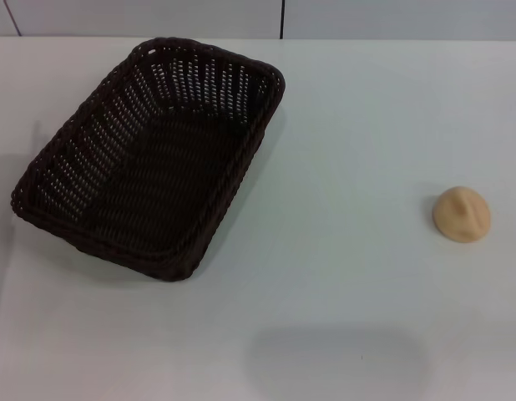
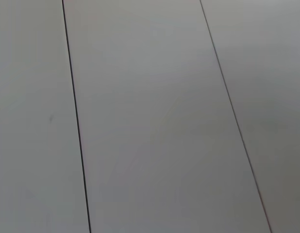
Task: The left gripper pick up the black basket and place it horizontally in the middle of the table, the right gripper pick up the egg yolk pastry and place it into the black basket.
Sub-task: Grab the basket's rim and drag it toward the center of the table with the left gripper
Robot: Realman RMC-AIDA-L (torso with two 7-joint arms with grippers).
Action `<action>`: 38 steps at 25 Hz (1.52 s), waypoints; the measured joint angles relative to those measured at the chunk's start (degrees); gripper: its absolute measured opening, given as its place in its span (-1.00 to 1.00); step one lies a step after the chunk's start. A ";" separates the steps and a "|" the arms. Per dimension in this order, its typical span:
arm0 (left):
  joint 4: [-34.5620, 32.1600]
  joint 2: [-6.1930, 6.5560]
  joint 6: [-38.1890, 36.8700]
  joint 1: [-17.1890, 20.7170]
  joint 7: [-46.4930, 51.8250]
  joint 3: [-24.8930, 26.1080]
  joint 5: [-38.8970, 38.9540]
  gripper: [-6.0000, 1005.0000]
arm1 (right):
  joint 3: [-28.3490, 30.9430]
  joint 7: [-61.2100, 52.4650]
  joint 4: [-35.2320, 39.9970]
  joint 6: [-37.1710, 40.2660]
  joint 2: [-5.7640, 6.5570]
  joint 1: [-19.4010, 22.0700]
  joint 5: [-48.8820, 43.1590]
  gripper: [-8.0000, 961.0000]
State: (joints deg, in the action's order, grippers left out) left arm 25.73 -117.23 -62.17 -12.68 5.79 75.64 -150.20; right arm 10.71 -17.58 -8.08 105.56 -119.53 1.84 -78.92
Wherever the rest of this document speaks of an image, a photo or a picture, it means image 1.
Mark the black woven rectangular basket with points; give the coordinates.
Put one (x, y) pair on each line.
(158, 175)

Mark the black vertical wall strip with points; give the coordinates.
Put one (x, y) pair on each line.
(281, 18)

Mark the beige round bread bun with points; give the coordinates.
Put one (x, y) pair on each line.
(461, 215)

